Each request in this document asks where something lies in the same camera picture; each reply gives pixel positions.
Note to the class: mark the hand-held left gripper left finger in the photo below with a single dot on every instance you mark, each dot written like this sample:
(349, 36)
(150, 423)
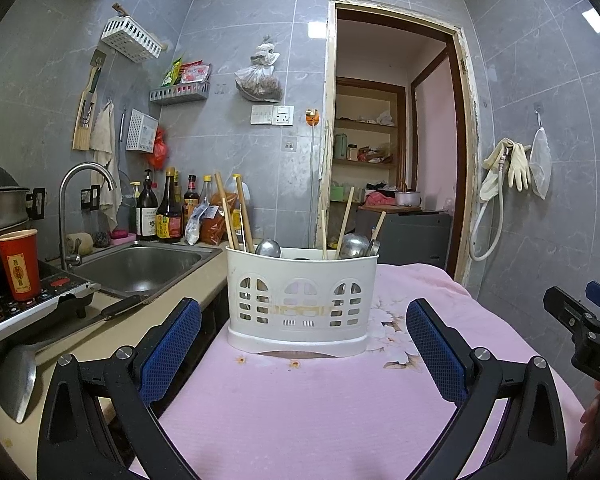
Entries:
(172, 350)

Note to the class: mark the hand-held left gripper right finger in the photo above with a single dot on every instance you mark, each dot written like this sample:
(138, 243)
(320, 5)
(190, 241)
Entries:
(432, 350)

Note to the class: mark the metal spoon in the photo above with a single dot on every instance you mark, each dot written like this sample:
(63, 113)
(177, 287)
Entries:
(267, 250)
(374, 248)
(352, 246)

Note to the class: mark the white plastic utensil basket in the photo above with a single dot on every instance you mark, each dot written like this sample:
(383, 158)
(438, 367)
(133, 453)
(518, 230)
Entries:
(300, 270)

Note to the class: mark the person's right hand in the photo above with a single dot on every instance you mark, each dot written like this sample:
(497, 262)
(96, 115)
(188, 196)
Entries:
(591, 430)

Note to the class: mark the stainless steel sink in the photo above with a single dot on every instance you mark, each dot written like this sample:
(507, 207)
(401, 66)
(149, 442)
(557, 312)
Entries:
(140, 267)

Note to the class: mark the dark grey cabinet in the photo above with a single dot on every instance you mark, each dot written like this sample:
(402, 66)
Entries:
(410, 240)

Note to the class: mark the small white plastic bag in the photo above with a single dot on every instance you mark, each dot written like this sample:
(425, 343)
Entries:
(196, 225)

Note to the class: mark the dark scouring ball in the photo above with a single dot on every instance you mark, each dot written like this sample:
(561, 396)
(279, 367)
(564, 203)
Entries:
(101, 239)

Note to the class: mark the large cooking oil jug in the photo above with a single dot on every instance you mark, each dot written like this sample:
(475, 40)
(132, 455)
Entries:
(236, 230)

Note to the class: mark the dark wine bottle white label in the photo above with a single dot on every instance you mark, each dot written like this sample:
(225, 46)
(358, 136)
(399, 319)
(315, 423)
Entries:
(146, 215)

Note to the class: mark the pink floral cloth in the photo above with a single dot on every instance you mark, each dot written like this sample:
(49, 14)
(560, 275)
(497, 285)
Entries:
(305, 410)

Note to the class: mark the beige loofah sponge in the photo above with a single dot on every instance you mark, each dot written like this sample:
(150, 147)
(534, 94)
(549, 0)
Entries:
(79, 244)

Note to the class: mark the small dark sauce bottle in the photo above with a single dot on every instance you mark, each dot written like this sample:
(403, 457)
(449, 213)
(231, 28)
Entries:
(190, 200)

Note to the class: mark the cream rubber gloves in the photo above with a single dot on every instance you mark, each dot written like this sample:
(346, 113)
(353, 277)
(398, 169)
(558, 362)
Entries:
(519, 167)

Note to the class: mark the white mesh bag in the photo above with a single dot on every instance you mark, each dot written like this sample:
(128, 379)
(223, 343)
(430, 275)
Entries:
(540, 160)

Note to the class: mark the small white pot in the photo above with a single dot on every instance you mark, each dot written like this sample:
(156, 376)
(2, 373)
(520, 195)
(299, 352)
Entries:
(408, 199)

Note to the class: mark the crumpled pink rag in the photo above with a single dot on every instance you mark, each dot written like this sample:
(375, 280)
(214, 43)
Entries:
(380, 199)

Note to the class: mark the yellow-capped clear bottle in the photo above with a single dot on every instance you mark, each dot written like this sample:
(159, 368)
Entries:
(207, 190)

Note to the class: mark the induction cooker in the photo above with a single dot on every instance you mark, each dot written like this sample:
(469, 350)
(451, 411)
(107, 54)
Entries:
(10, 310)

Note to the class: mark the red paper cup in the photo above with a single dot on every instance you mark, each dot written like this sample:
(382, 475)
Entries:
(19, 265)

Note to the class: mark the chrome faucet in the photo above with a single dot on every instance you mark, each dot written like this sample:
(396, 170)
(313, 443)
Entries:
(62, 210)

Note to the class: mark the green box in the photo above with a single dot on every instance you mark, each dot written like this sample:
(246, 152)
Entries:
(338, 193)

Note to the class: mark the red plastic bag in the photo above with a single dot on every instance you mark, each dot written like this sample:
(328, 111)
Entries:
(159, 150)

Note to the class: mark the steel steamer pot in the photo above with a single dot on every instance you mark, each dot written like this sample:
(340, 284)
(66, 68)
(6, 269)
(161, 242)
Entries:
(0, 210)

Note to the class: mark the green jar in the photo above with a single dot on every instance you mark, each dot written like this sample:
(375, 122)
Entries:
(341, 147)

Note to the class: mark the hanging beige towel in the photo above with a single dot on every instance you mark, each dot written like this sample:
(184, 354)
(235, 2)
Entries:
(104, 135)

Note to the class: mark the wooden shelf unit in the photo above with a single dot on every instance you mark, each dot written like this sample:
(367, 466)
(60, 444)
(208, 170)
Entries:
(365, 125)

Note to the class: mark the hanging wooden board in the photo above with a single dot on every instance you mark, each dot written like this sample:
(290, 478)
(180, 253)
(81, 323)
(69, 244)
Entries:
(85, 120)

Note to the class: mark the green snack packet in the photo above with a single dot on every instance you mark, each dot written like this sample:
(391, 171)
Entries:
(171, 72)

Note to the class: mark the red snack packet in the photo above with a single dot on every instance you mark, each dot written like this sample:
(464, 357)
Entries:
(196, 71)

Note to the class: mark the hanging clear plastic bag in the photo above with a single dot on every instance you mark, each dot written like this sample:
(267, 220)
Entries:
(257, 82)

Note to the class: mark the black wall hook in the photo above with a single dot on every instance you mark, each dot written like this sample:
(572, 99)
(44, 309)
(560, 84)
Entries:
(91, 196)

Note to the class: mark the wooden door frame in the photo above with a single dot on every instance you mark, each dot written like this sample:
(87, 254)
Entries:
(462, 135)

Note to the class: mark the white slotted wall holder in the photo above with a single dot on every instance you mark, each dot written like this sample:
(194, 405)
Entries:
(141, 130)

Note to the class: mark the small grey wall socket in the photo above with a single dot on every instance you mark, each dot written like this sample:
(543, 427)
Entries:
(290, 143)

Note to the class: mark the white wall switch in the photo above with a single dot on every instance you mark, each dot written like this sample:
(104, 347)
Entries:
(261, 115)

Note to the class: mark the grey wall shelf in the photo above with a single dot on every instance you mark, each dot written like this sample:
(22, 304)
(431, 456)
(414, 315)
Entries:
(180, 95)

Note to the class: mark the white wall socket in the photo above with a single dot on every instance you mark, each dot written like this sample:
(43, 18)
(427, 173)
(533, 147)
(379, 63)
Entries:
(283, 115)

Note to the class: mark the orange wall hook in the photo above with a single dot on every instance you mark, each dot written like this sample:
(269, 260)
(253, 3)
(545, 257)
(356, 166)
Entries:
(312, 117)

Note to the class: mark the white wall basket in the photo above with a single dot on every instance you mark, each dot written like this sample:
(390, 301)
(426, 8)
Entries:
(130, 37)

